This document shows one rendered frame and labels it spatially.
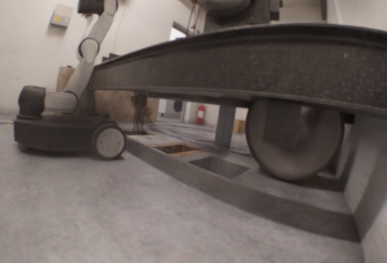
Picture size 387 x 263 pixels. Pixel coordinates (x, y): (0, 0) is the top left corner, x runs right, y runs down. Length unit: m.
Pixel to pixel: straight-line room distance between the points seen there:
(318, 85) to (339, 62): 0.11
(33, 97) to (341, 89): 1.35
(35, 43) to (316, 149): 2.93
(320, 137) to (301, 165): 0.19
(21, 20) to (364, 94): 2.99
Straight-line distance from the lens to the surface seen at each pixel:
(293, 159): 1.04
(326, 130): 1.02
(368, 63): 0.64
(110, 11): 1.22
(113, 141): 0.96
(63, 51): 2.54
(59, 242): 0.48
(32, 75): 2.50
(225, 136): 1.75
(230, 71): 0.67
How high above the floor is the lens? 0.34
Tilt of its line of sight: 3 degrees down
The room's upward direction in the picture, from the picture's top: 8 degrees clockwise
